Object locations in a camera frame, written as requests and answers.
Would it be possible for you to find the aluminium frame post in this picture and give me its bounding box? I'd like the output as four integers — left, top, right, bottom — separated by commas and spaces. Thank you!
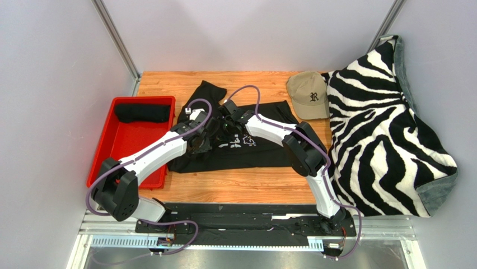
92, 0, 141, 81
367, 0, 406, 52

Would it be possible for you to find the beige baseball cap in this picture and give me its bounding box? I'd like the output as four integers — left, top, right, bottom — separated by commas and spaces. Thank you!
286, 71, 330, 120

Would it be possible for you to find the red plastic tray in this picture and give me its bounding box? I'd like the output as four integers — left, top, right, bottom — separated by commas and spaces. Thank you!
86, 96, 176, 187

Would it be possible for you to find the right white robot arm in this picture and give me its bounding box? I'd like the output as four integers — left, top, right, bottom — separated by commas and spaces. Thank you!
219, 100, 347, 234

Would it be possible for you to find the left aluminium frame post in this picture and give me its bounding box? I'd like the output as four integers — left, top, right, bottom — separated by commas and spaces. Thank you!
92, 0, 141, 81

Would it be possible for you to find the right aluminium frame post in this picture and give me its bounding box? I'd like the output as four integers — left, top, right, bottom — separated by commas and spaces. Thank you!
367, 0, 406, 52

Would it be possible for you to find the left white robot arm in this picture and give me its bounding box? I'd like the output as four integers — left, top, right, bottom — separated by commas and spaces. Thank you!
86, 109, 211, 222

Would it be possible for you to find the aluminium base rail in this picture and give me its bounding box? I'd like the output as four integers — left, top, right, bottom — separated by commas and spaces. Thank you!
67, 203, 425, 268

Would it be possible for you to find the black printed t-shirt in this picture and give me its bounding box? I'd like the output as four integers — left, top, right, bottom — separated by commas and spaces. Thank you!
167, 81, 298, 173

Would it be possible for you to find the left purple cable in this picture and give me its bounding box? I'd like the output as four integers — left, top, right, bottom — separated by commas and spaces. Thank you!
85, 98, 213, 266

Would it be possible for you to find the purple cable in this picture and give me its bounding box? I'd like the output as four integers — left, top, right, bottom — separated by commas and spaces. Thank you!
85, 98, 213, 266
225, 85, 363, 261

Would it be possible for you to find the rolled black t-shirt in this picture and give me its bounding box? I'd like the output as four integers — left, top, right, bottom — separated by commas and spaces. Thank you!
114, 103, 171, 123

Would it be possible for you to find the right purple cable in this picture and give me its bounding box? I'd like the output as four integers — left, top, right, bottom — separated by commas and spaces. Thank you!
225, 85, 363, 261

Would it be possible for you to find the zebra print blanket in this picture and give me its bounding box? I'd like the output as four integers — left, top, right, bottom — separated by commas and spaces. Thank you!
323, 35, 459, 217

